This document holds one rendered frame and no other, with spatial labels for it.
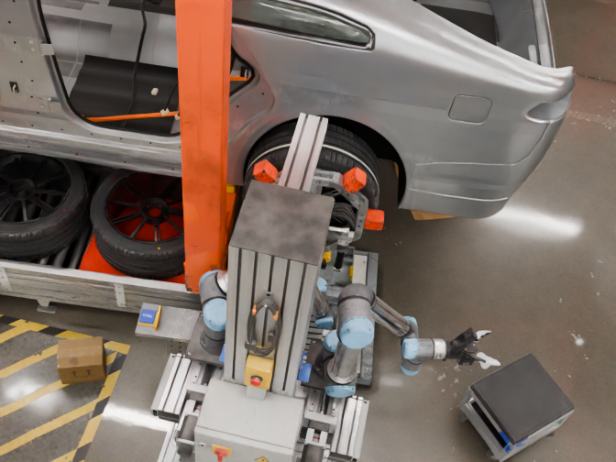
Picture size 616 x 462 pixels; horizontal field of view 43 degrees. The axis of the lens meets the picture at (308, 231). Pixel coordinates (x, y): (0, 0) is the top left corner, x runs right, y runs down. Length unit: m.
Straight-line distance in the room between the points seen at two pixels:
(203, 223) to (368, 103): 0.89
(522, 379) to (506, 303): 0.76
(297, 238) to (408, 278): 2.55
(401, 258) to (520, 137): 1.39
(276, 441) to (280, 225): 0.85
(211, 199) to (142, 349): 1.30
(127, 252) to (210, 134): 1.24
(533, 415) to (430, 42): 1.85
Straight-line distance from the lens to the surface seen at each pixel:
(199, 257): 3.55
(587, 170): 5.64
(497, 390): 4.00
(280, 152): 3.57
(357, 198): 3.59
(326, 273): 4.28
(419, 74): 3.34
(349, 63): 3.32
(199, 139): 2.97
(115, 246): 4.03
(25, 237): 4.15
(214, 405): 2.74
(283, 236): 2.13
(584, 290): 4.96
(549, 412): 4.04
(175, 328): 3.79
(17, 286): 4.30
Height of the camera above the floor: 3.72
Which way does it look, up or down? 52 degrees down
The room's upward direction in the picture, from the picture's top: 10 degrees clockwise
